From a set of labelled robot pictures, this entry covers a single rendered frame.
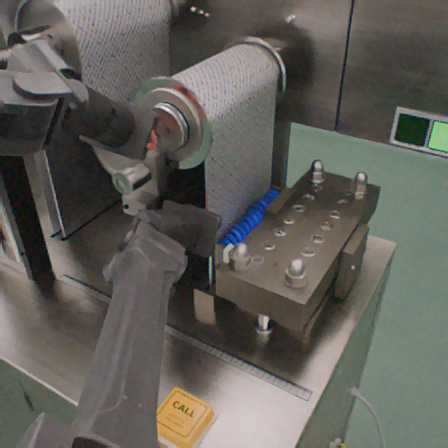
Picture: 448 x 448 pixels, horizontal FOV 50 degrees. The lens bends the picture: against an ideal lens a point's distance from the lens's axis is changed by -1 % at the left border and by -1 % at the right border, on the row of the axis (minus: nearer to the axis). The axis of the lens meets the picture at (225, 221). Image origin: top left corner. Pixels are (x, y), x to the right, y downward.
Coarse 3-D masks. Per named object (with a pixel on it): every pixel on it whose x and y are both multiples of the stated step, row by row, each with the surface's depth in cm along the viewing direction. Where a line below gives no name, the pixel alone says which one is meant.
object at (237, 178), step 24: (264, 120) 89; (240, 144) 83; (264, 144) 92; (216, 168) 79; (240, 168) 86; (264, 168) 96; (216, 192) 81; (240, 192) 89; (264, 192) 100; (240, 216) 93; (216, 240) 87
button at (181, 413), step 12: (168, 396) 73; (180, 396) 73; (192, 396) 73; (168, 408) 72; (180, 408) 72; (192, 408) 72; (204, 408) 72; (168, 420) 70; (180, 420) 70; (192, 420) 70; (204, 420) 70; (168, 432) 69; (180, 432) 69; (192, 432) 69; (180, 444) 68; (192, 444) 69
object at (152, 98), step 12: (156, 96) 73; (168, 96) 71; (180, 96) 70; (144, 108) 75; (180, 108) 71; (192, 108) 71; (192, 120) 71; (192, 132) 72; (192, 144) 74; (168, 156) 78; (180, 156) 76
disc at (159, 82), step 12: (144, 84) 73; (156, 84) 72; (168, 84) 71; (180, 84) 70; (144, 96) 74; (192, 96) 70; (204, 108) 70; (204, 120) 71; (204, 132) 72; (204, 144) 73; (192, 156) 76; (204, 156) 74; (180, 168) 78
